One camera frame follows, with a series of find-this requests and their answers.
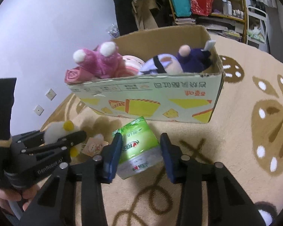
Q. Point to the white black plush slipper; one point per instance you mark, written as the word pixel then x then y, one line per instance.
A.
pixel 268 212

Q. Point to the pink plush paw glove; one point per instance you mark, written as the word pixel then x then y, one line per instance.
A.
pixel 104 62

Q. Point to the beige hanging coat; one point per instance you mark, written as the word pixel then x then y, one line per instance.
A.
pixel 148 14

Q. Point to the black hanging coat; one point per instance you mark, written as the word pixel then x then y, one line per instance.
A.
pixel 124 17

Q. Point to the white rolling cart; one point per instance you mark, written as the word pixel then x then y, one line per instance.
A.
pixel 256 27

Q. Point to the clear plastic snack bag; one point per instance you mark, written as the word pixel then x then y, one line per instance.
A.
pixel 113 31

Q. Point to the pink garbage bag roll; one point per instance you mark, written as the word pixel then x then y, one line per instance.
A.
pixel 78 75

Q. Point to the open cardboard box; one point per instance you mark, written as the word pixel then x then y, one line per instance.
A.
pixel 186 97

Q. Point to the lavender haired plush doll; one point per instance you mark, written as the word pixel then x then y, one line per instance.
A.
pixel 187 60

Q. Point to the pink marshmallow plush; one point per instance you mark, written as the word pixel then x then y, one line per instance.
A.
pixel 132 65

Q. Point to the stack of books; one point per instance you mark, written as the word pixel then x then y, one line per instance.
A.
pixel 185 21

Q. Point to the wooden shelf unit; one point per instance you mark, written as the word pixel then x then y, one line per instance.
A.
pixel 228 19

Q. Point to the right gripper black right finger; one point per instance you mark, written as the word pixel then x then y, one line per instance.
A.
pixel 228 203

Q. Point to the white wall socket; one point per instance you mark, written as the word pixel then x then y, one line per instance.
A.
pixel 50 94

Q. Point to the green tissue pack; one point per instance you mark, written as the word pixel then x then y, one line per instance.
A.
pixel 140 150

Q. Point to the left hand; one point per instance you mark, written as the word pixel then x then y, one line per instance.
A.
pixel 12 195

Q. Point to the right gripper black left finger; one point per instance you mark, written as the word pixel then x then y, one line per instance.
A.
pixel 54 204

